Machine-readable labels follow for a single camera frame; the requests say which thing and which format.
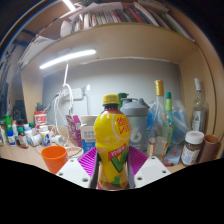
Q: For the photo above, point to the hanging dark clothes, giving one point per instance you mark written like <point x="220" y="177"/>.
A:
<point x="5" y="93"/>

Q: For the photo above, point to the clear bottle green cap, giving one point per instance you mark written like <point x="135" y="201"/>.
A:
<point x="168" y="126"/>

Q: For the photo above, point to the wooden shelf unit with books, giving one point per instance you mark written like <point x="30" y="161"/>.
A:
<point x="126" y="40"/>

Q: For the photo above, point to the ceiling light bar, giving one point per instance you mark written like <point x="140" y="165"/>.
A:
<point x="69" y="5"/>

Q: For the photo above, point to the brown jar white lid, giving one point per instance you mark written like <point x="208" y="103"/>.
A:
<point x="191" y="148"/>

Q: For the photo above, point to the clear glass bottle white cap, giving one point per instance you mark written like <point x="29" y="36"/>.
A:
<point x="199" y="113"/>

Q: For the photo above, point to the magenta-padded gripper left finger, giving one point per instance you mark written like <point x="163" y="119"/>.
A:
<point x="86" y="161"/>

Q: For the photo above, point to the white jar blue label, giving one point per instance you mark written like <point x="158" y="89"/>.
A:
<point x="45" y="137"/>

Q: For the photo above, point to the white adapter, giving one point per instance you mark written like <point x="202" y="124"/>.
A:
<point x="58" y="140"/>

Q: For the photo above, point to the under-shelf light bar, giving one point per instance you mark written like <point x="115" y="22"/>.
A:
<point x="68" y="59"/>

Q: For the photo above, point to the yellow drink bottle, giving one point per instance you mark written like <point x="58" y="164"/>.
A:
<point x="111" y="140"/>

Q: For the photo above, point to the brown mug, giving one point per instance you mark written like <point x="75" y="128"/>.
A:
<point x="210" y="148"/>

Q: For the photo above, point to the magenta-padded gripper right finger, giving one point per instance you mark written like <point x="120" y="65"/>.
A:
<point x="138" y="160"/>

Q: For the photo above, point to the orange plastic cup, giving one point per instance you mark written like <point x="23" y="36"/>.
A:
<point x="55" y="158"/>

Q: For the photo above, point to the clear blue plastic bag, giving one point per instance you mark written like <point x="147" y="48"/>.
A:
<point x="181" y="123"/>

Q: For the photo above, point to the magenta pouch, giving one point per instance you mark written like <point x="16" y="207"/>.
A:
<point x="74" y="130"/>

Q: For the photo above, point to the red and white canister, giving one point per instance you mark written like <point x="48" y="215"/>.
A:
<point x="40" y="117"/>

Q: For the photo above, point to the clear bottle yellow cap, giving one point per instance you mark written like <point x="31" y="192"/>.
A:
<point x="159" y="113"/>

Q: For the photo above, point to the white and blue carton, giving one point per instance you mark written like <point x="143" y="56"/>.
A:
<point x="88" y="135"/>

